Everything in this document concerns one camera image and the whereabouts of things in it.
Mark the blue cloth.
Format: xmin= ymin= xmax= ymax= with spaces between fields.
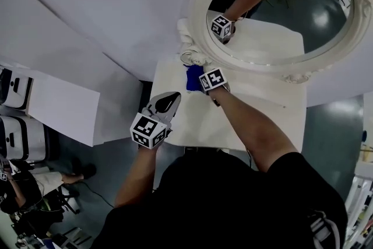
xmin=182 ymin=64 xmax=206 ymax=94

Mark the black floor cable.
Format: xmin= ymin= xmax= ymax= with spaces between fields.
xmin=83 ymin=182 xmax=116 ymax=209

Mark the person's right forearm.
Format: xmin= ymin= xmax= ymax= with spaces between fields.
xmin=208 ymin=86 xmax=300 ymax=173

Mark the person's left forearm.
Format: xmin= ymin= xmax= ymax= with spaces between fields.
xmin=114 ymin=145 xmax=160 ymax=208

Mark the white dressing table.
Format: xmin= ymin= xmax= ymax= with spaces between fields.
xmin=148 ymin=59 xmax=308 ymax=154

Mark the white ornate oval mirror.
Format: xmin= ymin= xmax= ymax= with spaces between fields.
xmin=177 ymin=0 xmax=373 ymax=85

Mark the person's black shirt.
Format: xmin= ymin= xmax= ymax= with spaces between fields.
xmin=93 ymin=151 xmax=349 ymax=249

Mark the white cabinet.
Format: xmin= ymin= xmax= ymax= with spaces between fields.
xmin=27 ymin=69 xmax=101 ymax=148

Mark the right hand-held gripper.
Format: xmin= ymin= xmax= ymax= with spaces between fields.
xmin=199 ymin=67 xmax=228 ymax=96

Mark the white machine with black trim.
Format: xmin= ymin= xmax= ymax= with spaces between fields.
xmin=0 ymin=115 xmax=47 ymax=162
xmin=0 ymin=66 xmax=34 ymax=111

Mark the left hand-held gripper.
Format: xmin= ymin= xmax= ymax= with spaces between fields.
xmin=130 ymin=91 xmax=182 ymax=151

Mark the white slatted stool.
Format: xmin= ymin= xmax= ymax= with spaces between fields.
xmin=52 ymin=227 xmax=91 ymax=249

